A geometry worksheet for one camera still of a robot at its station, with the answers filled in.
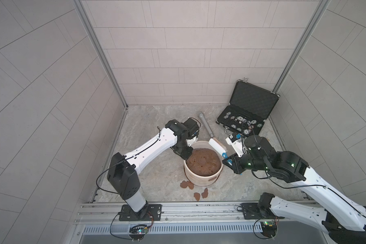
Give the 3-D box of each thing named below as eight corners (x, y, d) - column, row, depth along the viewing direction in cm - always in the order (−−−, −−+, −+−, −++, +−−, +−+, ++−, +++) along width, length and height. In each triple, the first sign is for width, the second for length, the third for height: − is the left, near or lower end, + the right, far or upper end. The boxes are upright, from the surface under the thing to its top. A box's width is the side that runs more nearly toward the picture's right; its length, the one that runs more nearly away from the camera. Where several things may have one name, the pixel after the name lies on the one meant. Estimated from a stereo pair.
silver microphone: (210, 138, 100) (211, 136, 98) (199, 115, 113) (199, 113, 111) (213, 137, 101) (214, 135, 99) (202, 114, 113) (202, 112, 111)
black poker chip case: (219, 125, 107) (224, 104, 90) (232, 100, 123) (239, 79, 107) (258, 142, 98) (272, 122, 82) (267, 113, 115) (280, 91, 99)
